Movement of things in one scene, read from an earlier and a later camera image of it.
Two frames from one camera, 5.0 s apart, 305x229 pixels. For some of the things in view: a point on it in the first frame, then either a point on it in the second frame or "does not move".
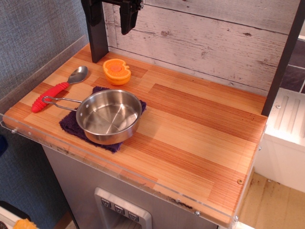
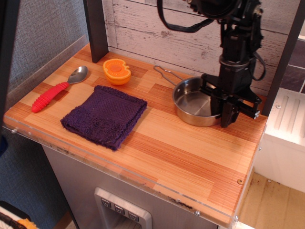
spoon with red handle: [77, 75] does not move
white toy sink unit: [280, 156] does not move
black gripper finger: [128, 13] → [232, 85]
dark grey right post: [292, 39] does not move
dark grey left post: [94, 12] does not move
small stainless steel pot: [106, 117] → [192, 106]
